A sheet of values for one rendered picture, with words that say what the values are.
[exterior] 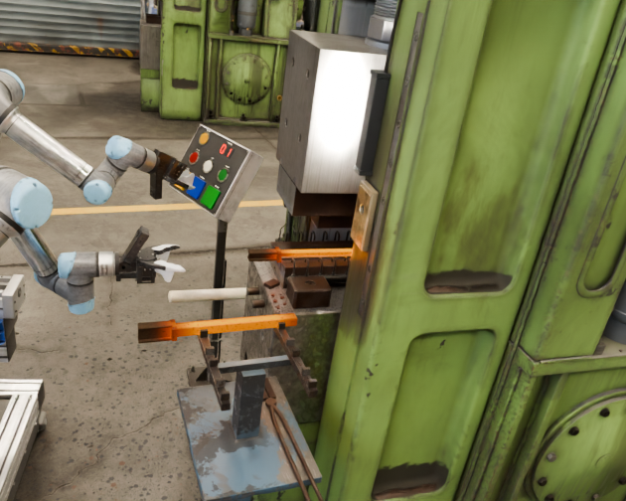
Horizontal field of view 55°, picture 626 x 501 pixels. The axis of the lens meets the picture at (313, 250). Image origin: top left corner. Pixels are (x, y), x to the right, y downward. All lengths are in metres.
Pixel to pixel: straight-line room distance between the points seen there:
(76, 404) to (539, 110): 2.19
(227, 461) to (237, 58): 5.49
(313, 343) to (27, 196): 0.91
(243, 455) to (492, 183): 0.94
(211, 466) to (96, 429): 1.21
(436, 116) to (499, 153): 0.25
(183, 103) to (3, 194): 5.26
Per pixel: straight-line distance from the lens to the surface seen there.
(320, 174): 1.71
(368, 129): 1.55
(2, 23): 9.71
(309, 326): 1.84
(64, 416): 2.83
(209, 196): 2.29
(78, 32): 9.72
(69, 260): 1.84
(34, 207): 1.62
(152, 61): 6.94
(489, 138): 1.55
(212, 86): 6.73
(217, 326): 1.58
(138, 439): 2.69
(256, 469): 1.60
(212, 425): 1.70
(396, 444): 2.01
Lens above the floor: 1.90
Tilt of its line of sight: 27 degrees down
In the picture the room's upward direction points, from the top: 9 degrees clockwise
